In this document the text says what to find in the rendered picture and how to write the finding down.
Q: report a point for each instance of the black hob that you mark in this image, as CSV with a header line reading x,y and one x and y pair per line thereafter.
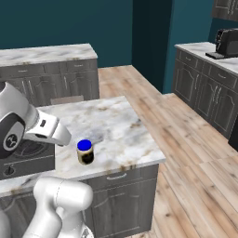
x,y
29,159

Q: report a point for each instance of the grey cupboard run, marble top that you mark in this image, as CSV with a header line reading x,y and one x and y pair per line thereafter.
x,y
62,80

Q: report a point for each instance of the black hob knob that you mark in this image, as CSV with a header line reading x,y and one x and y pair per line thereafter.
x,y
10,169

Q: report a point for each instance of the grey island drawer front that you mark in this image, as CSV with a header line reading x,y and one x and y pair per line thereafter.
x,y
136,175

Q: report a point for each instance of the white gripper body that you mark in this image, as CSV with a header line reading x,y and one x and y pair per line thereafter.
x,y
60,134

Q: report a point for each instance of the grey cupboard run with drawers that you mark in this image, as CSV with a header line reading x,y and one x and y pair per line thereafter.
x,y
207,89

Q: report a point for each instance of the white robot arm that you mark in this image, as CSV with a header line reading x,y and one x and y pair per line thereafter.
x,y
59,198

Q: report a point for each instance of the grey wall cupboard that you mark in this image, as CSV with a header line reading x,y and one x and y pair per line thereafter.
x,y
225,8

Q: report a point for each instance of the black appliance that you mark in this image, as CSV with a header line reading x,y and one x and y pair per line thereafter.
x,y
234,138

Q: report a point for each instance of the blue-lidded dark jar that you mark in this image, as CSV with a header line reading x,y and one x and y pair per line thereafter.
x,y
85,153

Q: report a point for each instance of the grey island cupboard door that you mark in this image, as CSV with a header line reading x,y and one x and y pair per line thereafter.
x,y
124,207
14,214

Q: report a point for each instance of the black coffee machine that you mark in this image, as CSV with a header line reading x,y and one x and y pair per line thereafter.
x,y
227,42

